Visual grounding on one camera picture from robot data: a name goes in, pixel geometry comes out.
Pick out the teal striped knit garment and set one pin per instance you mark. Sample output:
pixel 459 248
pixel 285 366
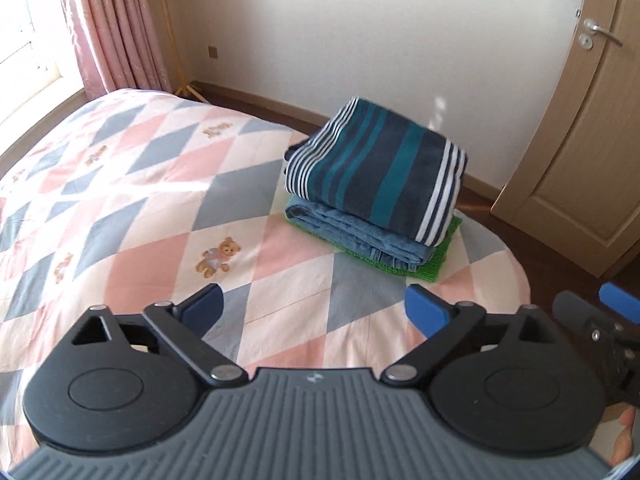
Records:
pixel 382 168

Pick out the wooden coat stand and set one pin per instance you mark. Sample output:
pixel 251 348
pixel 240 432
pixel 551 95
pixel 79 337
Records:
pixel 185 89

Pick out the folded blue jeans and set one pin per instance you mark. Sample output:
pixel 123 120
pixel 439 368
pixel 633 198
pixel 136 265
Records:
pixel 350 232

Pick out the pink grey checked bedspread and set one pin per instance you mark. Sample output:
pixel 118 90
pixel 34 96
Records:
pixel 141 196

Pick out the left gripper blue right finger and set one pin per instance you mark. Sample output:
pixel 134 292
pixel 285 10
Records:
pixel 427 312

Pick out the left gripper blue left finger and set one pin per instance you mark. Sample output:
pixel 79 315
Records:
pixel 201 311

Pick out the person's right hand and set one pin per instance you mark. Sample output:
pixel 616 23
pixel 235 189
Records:
pixel 624 445

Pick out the pink curtain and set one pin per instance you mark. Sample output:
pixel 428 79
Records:
pixel 116 46

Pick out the wooden door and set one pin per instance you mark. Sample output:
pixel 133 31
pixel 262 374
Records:
pixel 577 187

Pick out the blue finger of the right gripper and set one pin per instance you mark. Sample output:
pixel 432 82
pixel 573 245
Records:
pixel 621 302

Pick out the green folded cloth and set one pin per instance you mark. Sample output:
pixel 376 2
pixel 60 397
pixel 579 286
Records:
pixel 425 254

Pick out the silver door handle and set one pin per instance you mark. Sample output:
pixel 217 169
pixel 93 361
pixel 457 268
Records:
pixel 592 28

